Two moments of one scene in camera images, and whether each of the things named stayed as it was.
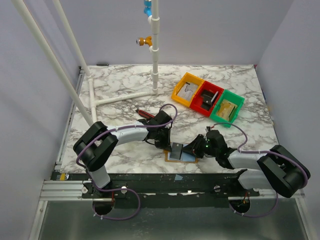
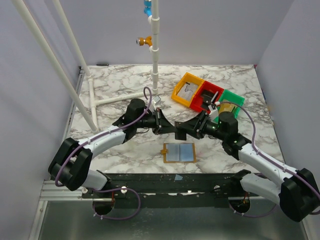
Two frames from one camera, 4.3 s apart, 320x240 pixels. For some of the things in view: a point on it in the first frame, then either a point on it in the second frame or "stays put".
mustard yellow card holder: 185,157 stays put
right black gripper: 195,145 -> 199,125
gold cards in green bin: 225,109 stays put
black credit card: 176,151 -> 180,136
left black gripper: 163,139 -> 159,121
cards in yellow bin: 187,91 stays put
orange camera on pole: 141,41 stays put
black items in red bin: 209,96 stays put
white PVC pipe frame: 89,119 stays put
